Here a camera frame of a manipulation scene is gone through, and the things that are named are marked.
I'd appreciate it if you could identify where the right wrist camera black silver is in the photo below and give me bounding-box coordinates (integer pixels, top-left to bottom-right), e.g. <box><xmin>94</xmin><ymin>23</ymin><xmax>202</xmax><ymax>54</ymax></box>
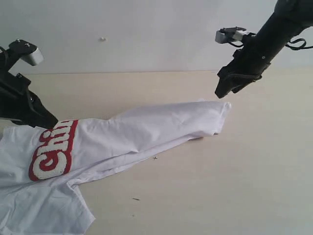
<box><xmin>215</xmin><ymin>26</ymin><xmax>248</xmax><ymax>44</ymax></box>

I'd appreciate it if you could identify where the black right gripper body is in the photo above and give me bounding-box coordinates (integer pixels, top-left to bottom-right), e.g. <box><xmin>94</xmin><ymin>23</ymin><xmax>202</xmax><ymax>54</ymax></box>
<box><xmin>214</xmin><ymin>41</ymin><xmax>272</xmax><ymax>99</ymax></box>

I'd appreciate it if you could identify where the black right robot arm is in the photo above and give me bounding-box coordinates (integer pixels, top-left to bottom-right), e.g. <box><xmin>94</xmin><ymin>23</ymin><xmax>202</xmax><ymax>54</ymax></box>
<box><xmin>215</xmin><ymin>0</ymin><xmax>313</xmax><ymax>98</ymax></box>

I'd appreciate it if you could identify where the black right camera cable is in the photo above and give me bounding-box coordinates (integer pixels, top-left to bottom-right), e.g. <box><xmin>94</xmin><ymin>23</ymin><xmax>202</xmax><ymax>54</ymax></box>
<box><xmin>229</xmin><ymin>36</ymin><xmax>313</xmax><ymax>52</ymax></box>

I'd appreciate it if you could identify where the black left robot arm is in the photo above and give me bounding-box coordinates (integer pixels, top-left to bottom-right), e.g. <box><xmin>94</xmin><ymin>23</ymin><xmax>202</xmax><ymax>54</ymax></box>
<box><xmin>0</xmin><ymin>47</ymin><xmax>58</xmax><ymax>129</ymax></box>

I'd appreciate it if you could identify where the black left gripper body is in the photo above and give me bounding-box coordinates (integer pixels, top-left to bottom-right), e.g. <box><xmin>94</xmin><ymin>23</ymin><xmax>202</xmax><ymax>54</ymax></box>
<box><xmin>0</xmin><ymin>72</ymin><xmax>58</xmax><ymax>129</ymax></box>

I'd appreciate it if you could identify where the left wrist camera black silver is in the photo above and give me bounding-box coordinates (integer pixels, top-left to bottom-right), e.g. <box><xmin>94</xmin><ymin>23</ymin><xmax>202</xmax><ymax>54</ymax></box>
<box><xmin>9</xmin><ymin>39</ymin><xmax>44</xmax><ymax>66</ymax></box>

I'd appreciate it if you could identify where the white t-shirt red lettering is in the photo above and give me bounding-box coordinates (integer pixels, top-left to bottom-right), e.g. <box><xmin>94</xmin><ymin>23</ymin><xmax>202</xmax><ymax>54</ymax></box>
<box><xmin>0</xmin><ymin>101</ymin><xmax>231</xmax><ymax>235</ymax></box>

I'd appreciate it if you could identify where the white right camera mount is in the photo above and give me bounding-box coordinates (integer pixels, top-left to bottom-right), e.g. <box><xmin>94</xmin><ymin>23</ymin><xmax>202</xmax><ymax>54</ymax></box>
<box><xmin>240</xmin><ymin>30</ymin><xmax>256</xmax><ymax>41</ymax></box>

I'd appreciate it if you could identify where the wrist camera black silver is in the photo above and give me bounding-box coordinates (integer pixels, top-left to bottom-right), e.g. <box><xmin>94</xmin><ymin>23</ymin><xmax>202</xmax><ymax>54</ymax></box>
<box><xmin>9</xmin><ymin>39</ymin><xmax>44</xmax><ymax>66</ymax></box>
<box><xmin>215</xmin><ymin>26</ymin><xmax>248</xmax><ymax>44</ymax></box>

